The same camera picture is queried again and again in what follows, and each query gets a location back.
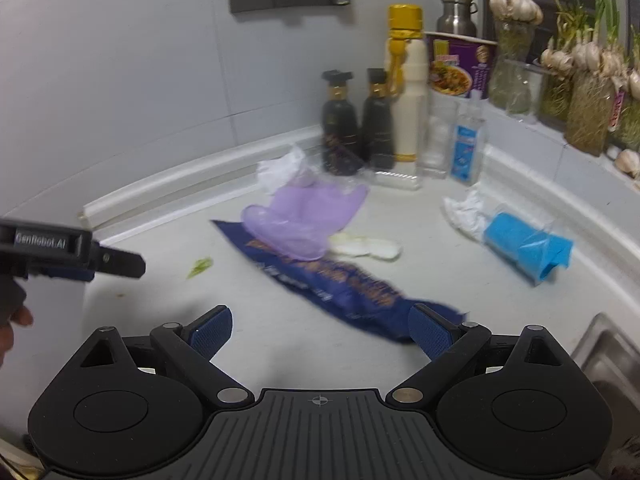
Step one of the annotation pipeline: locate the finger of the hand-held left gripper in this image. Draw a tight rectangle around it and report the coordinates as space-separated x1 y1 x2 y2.
27 266 96 282
91 241 147 279

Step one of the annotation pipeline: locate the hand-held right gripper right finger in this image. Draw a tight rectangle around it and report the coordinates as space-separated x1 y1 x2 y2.
387 305 571 406

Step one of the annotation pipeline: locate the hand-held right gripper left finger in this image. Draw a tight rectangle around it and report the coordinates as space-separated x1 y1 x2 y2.
75 305 255 407

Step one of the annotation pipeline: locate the dark blue snack packet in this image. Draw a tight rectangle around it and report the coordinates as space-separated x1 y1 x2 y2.
210 219 468 345

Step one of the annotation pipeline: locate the purple rubber glove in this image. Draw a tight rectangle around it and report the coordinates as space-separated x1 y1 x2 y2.
241 182 368 261

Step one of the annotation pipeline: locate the clear plastic tray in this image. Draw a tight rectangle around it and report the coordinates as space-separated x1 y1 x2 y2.
367 166 426 192

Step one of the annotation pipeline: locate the person's left hand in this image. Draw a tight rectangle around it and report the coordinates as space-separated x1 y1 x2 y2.
0 307 35 368

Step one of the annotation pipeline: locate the small green leaf scrap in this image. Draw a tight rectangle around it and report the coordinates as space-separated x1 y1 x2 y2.
187 257 215 281

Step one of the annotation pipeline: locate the pale cabbage stem piece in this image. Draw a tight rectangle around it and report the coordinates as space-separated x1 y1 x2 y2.
330 232 403 263

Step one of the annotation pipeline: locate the blue cup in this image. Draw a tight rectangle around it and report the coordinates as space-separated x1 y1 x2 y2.
482 205 575 287

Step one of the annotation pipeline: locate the clear bottle blue label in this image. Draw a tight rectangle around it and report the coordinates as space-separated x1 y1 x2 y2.
450 102 487 186

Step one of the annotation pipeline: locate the clear drinking glass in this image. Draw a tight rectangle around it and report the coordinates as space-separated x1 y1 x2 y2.
422 97 458 181

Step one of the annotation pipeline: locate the dark sauce bottle gold neck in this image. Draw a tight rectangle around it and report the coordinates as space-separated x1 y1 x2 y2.
320 70 362 177
361 67 396 171

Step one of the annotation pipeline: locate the white bottle yellow cap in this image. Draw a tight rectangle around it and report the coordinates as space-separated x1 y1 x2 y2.
384 4 430 163

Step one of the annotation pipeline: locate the loose garlic bulb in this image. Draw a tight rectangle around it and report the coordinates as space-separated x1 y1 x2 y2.
614 147 640 178

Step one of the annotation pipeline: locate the purple instant noodle cup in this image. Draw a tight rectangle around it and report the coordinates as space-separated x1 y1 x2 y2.
425 31 498 101

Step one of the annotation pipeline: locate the steel flask bottle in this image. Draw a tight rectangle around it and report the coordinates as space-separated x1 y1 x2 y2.
436 0 478 38

